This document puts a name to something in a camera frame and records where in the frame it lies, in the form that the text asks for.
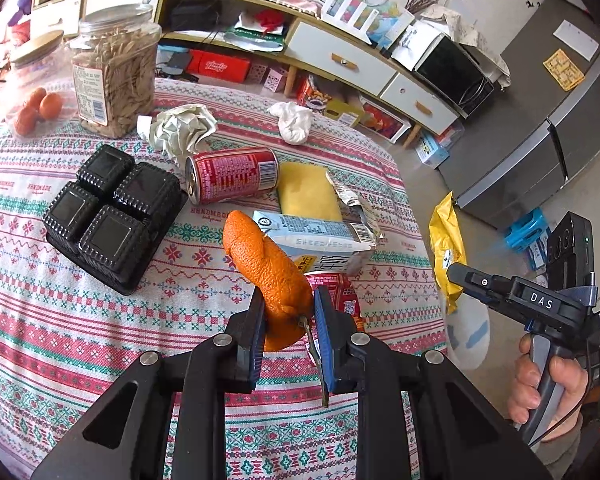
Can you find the white cabinet drawer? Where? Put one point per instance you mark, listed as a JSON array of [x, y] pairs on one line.
[[337, 55], [420, 102]]

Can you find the crumpled white paper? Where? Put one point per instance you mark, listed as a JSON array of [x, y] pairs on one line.
[[180, 127]]

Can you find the orange peel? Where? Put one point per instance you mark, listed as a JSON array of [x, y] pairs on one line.
[[260, 265]]

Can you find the yellow plastic bag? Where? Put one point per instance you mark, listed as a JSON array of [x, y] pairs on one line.
[[447, 240]]

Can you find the yellow packet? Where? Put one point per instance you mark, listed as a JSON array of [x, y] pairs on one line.
[[307, 192]]

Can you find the yellow paper note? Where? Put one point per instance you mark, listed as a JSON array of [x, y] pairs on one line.
[[562, 70]]

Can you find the blue and white small box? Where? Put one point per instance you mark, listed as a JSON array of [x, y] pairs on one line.
[[432, 150]]

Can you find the long wooden cabinet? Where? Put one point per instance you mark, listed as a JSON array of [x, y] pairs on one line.
[[300, 40]]

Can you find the crumpled white tissue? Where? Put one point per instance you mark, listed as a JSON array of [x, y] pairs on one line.
[[292, 122]]

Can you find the person's right hand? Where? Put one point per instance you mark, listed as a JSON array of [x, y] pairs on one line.
[[522, 385]]

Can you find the patterned red and green tablecloth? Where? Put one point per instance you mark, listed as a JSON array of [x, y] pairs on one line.
[[45, 340]]

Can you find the glass jar with wooden lid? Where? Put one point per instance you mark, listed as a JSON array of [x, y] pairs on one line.
[[35, 52]]

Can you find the black and white microwave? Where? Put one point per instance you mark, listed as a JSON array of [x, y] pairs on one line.
[[452, 77]]

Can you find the pink patterned box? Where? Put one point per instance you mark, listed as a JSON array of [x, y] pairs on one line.
[[275, 79]]

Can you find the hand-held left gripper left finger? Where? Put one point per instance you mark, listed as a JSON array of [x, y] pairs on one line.
[[253, 332]]

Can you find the red drink can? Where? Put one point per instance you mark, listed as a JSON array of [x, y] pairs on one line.
[[235, 172]]

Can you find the white and blue carton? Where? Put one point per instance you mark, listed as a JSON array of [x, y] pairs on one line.
[[310, 232]]

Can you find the grey refrigerator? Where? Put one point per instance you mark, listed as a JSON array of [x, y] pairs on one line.
[[535, 125]]

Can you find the white paper note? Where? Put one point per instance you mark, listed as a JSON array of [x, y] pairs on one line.
[[577, 40]]

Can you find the black plastic tray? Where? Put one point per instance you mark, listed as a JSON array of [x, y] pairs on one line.
[[115, 215]]

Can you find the red bag with logo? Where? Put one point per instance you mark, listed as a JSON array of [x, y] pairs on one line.
[[217, 66]]

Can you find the red snack wrapper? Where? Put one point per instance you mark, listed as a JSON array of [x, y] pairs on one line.
[[342, 295]]

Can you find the white slatted rack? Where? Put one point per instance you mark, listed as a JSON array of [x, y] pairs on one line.
[[347, 12]]

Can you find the white floor mat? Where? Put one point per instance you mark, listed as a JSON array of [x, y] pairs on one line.
[[470, 335]]

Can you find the clear jar of sunflower seeds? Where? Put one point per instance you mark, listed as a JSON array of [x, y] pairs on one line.
[[115, 80]]

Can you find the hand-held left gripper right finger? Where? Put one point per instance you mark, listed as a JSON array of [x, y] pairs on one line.
[[326, 332]]

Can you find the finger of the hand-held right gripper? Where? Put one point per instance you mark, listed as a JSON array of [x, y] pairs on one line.
[[475, 280]]

